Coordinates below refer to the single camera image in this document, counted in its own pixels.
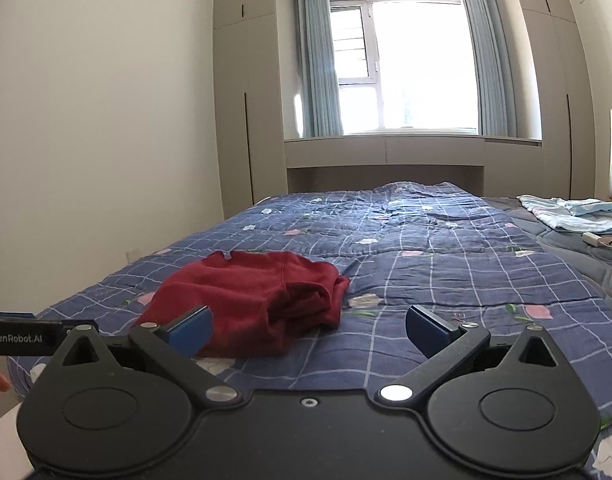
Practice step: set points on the dark grey bed sheet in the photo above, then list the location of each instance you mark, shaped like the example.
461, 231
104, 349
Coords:
575, 260

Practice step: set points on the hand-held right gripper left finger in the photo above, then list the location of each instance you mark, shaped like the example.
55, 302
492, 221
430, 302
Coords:
191, 330

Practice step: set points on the beige window bench cabinet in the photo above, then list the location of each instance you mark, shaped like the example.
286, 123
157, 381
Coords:
385, 152

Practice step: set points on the window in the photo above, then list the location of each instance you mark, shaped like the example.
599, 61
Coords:
415, 60

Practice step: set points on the light blue clothes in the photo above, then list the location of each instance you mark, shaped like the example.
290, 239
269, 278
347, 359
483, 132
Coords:
560, 210

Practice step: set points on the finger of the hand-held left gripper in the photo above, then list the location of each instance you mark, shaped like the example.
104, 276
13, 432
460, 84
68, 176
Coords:
11, 316

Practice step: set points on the white wall socket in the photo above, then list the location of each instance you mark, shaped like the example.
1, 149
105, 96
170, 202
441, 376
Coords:
134, 254

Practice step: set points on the white charger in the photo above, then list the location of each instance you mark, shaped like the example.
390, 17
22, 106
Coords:
591, 238

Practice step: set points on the red long-sleeved sweater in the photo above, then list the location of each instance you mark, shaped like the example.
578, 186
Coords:
246, 300

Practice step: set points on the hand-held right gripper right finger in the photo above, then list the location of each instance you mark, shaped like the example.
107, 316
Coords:
425, 330

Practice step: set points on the blue plaid floral quilt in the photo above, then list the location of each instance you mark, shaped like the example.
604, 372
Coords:
435, 270

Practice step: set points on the blue-grey curtain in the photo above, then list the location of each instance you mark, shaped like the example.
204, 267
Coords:
318, 60
490, 60

